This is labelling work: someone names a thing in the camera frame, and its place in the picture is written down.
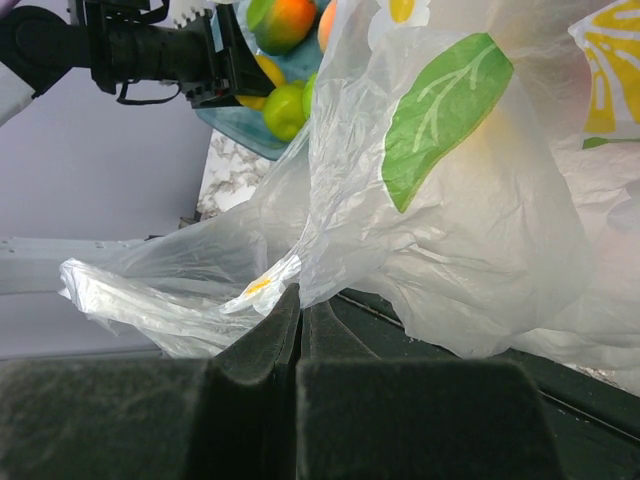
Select green fake apple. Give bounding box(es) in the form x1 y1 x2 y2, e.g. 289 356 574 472
262 81 306 142

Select green fake pear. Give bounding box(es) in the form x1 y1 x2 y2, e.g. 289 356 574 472
302 72 317 120

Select orange fake peach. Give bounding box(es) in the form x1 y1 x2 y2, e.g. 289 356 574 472
317 0 337 53

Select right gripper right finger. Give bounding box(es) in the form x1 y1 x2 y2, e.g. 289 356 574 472
296 303 565 479

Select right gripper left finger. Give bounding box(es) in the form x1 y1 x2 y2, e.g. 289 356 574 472
1 286 300 479

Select fake mango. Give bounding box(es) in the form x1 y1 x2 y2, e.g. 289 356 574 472
246 0 317 56

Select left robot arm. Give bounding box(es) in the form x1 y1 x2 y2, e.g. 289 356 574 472
1 1 275 123

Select clear plastic bag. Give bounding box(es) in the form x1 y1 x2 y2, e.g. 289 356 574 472
61 1 639 389

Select yellow fake banana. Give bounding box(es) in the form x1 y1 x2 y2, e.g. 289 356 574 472
234 54 287 111

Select blue transparent tray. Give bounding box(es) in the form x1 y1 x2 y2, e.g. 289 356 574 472
196 3 323 161

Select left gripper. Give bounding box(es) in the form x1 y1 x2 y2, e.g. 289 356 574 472
84 1 275 108

